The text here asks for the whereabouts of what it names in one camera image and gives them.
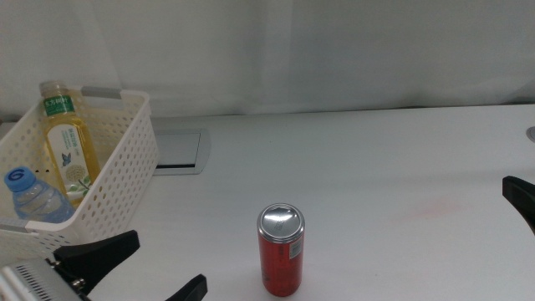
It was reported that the clear water bottle blue cap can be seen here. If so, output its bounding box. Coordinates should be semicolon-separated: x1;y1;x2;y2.
3;166;77;225

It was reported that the red drink can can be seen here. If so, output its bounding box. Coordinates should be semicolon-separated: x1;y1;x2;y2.
256;202;306;298

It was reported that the yellow tea bottle green label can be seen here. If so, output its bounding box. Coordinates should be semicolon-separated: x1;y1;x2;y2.
38;80;102;207

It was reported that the white perforated plastic basket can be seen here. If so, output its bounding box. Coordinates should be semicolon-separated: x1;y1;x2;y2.
0;85;160;268

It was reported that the white cloth backdrop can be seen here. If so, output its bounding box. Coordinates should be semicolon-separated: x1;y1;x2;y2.
0;0;535;122

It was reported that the silver rectangular table cable hatch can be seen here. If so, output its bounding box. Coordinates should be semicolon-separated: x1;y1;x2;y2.
152;128;212;176

